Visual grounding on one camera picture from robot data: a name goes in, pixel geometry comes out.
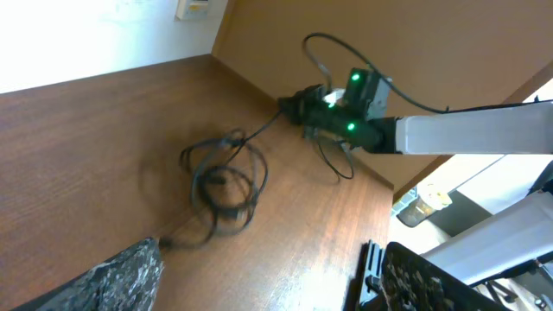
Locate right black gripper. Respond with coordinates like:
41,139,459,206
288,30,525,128
277,85,328,128

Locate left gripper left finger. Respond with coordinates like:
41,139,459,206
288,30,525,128
17,238,164,311

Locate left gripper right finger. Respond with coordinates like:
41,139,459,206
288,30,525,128
382,242,508,311

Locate black USB cable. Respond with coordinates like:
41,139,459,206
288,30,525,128
157,163,271,251
178,110,284,208

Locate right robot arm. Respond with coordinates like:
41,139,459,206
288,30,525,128
277,68,552,155

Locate plastic cup with lid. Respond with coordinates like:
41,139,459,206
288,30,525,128
397,184,452,228

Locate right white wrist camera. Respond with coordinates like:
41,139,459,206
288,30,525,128
322,88,345,108

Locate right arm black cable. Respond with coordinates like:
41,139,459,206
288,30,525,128
301,32,553,116

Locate white wall switch box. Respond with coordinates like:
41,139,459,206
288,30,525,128
175,0,211,21

